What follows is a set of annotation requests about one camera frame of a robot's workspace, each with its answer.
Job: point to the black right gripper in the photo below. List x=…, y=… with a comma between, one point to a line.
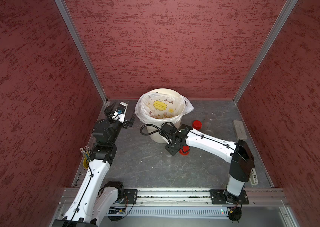
x=171, y=151

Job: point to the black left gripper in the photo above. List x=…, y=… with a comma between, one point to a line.
x=127, y=123

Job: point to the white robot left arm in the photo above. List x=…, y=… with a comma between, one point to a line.
x=92, y=201

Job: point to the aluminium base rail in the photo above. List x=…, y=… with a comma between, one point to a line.
x=256, y=197

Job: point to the white printed bin liner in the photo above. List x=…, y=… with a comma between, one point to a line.
x=162, y=106

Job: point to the yellow pencil cup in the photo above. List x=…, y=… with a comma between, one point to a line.
x=86, y=156

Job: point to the grey rectangular pad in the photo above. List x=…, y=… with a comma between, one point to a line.
x=240, y=130

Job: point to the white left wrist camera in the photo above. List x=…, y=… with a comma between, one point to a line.
x=120, y=112

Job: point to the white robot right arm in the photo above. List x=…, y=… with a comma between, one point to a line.
x=170, y=133

